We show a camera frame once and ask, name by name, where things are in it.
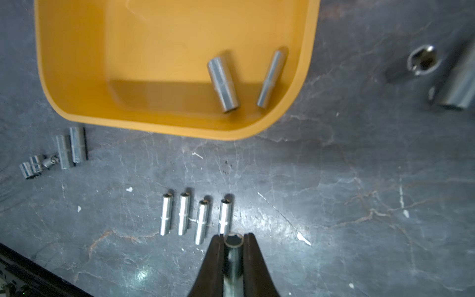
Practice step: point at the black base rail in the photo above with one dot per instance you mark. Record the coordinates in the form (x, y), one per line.
(21, 277)

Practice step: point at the small socket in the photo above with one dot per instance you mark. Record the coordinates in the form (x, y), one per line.
(423, 60)

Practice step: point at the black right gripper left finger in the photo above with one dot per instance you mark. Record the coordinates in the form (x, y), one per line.
(209, 282)

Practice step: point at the short ringed socket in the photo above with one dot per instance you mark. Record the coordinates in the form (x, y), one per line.
(36, 162)

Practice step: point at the dull socket in box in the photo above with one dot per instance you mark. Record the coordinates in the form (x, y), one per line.
(223, 84)

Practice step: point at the dark socket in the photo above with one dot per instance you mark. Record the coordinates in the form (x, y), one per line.
(233, 266)

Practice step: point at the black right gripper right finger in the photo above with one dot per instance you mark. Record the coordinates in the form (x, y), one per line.
(257, 281)

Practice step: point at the dull socket lower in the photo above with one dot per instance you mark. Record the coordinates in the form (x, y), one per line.
(273, 73)

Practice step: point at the vertical long silver socket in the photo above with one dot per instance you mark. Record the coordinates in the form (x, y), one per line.
(63, 143)

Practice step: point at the short silver socket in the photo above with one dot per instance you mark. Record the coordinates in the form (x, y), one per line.
(50, 161)

